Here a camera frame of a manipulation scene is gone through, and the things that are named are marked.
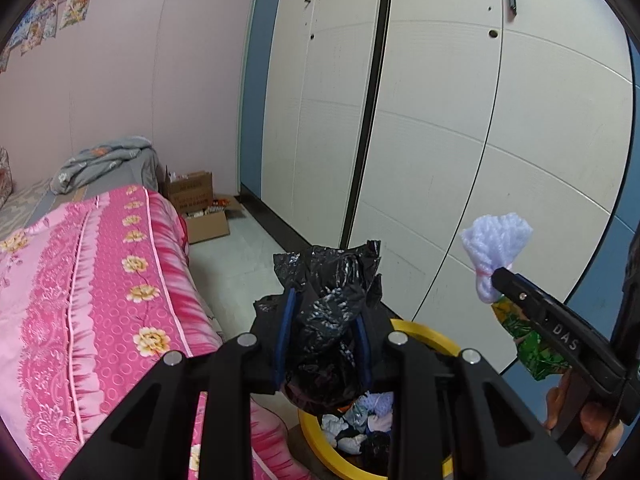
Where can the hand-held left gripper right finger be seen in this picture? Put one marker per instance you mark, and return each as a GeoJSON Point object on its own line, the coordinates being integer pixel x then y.
{"type": "Point", "coordinates": [365, 355]}

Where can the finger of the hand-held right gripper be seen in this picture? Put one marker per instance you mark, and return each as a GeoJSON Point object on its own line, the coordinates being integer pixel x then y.
{"type": "Point", "coordinates": [517, 287]}

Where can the upright cardboard box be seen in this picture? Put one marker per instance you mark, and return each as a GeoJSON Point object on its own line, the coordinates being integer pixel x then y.
{"type": "Point", "coordinates": [192, 192]}

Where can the purple yarn bundle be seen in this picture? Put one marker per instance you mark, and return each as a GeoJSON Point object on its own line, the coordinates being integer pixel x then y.
{"type": "Point", "coordinates": [492, 250]}

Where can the pile of crumpled wrappers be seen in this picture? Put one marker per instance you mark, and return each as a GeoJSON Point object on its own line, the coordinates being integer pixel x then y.
{"type": "Point", "coordinates": [357, 425]}

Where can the black plastic bag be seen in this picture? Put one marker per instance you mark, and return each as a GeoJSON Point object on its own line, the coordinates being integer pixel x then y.
{"type": "Point", "coordinates": [327, 320]}

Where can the person's right hand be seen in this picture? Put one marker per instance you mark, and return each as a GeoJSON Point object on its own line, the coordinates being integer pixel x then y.
{"type": "Point", "coordinates": [602, 430]}

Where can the grey patterned bed sheet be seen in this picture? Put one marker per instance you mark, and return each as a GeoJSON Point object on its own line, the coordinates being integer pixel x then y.
{"type": "Point", "coordinates": [30, 202]}

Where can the open low cardboard box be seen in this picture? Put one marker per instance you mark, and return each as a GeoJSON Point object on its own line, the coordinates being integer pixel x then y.
{"type": "Point", "coordinates": [207, 227]}

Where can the white wardrobe with blue sides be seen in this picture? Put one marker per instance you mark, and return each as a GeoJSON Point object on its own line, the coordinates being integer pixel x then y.
{"type": "Point", "coordinates": [450, 110]}

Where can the green snack packet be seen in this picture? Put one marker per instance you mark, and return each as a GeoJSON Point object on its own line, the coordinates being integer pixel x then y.
{"type": "Point", "coordinates": [537, 355]}

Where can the grey floral quilt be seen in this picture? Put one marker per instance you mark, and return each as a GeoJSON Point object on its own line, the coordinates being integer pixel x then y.
{"type": "Point", "coordinates": [107, 157]}

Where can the cluster of cartoon wall posters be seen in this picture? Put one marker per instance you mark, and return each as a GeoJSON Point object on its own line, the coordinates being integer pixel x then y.
{"type": "Point", "coordinates": [45, 15]}

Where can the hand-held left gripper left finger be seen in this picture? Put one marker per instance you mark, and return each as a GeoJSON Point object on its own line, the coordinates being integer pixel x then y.
{"type": "Point", "coordinates": [281, 355]}

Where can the yellow round waste bin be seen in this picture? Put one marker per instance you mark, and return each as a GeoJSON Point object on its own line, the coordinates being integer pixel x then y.
{"type": "Point", "coordinates": [425, 332]}

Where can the pink floral blanket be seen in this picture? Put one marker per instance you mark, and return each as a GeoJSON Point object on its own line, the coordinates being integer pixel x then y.
{"type": "Point", "coordinates": [100, 285]}

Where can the folded pale floral quilt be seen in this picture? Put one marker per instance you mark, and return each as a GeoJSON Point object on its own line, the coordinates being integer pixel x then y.
{"type": "Point", "coordinates": [5, 175]}

